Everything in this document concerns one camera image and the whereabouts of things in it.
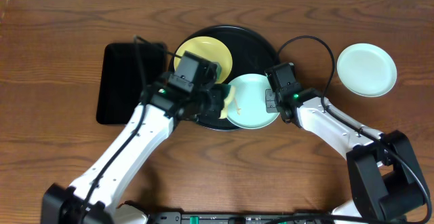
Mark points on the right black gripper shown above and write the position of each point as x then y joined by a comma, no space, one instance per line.
269,105

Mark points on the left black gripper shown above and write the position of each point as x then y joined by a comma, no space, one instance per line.
217,99

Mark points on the green yellow sponge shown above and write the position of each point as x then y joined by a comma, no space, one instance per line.
228,94

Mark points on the light blue plate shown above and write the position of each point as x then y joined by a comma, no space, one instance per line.
248,109
366,70

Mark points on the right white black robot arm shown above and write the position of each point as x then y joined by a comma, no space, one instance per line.
385,177

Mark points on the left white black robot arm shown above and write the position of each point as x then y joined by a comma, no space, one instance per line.
94,196

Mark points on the round black serving tray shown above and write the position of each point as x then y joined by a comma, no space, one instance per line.
251,53

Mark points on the black rectangular tray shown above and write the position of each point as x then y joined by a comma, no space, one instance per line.
120,84

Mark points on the yellow plate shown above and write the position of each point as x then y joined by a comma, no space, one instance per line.
211,49

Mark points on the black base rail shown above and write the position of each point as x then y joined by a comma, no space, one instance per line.
208,218

